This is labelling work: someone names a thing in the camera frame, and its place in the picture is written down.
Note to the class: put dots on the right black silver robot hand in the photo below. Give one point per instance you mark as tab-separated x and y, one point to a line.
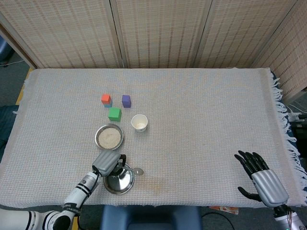
268	187

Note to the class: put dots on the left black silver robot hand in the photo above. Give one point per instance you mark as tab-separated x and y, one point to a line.
106	163

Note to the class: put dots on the metal spoon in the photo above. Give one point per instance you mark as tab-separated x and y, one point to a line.
138	171

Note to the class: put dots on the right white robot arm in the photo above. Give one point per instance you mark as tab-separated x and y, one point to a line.
287	219

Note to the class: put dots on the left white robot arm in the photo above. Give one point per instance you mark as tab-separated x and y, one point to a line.
76	194

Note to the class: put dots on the steel bowl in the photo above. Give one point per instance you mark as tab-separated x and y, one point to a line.
97	141

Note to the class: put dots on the empty steel plate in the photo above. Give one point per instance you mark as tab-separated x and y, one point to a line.
120	184

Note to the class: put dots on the orange patterned snack packet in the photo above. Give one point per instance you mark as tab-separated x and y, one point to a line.
226	209

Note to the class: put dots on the white paper cup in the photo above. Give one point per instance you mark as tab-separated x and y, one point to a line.
139	123

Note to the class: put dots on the green foam cube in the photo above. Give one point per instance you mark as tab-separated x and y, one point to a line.
114	114

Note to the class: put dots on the black box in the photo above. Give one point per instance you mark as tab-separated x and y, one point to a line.
299	136

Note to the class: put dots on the purple foam cube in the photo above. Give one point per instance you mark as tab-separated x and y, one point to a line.
127	105
126	98

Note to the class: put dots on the orange foam cube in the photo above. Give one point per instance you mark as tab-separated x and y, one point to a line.
105	98

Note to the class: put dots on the white woven tablecloth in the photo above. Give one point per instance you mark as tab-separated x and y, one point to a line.
192	119

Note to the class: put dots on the woven bamboo folding screen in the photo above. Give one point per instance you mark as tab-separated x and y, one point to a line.
163	33

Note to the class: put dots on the blue round chair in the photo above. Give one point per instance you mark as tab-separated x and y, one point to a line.
4	50

